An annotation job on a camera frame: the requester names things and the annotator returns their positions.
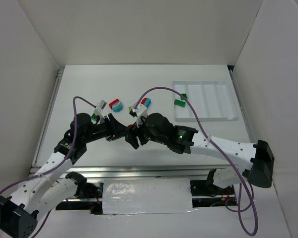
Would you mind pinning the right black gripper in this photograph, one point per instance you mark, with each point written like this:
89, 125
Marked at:
141, 130

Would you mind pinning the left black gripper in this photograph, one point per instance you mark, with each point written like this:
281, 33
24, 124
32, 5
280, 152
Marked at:
111, 128

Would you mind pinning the long green lego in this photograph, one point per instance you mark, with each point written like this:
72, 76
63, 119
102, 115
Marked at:
179, 103

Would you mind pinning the small green square lego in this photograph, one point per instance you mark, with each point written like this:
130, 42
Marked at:
183, 97

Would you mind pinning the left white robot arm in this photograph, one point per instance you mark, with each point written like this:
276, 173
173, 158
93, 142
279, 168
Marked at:
22, 210

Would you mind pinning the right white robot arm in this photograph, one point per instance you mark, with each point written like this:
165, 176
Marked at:
251, 163

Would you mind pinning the red lego with blue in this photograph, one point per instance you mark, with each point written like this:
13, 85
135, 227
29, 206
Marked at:
116, 105

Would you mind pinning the red and blue lego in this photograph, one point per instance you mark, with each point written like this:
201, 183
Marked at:
146, 102

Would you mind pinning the white taped cover plate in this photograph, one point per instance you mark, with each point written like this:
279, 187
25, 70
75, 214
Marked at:
146, 196

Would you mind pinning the white divided tray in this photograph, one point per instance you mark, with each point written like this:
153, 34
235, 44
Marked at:
211, 100

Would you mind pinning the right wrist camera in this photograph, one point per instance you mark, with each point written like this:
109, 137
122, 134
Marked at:
140, 111

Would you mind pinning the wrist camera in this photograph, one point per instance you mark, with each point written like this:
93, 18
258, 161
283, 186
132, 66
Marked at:
140, 111
100, 109

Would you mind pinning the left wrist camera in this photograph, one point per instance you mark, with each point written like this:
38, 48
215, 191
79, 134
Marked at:
100, 109

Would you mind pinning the aluminium rail frame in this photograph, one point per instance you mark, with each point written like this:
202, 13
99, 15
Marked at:
82, 86

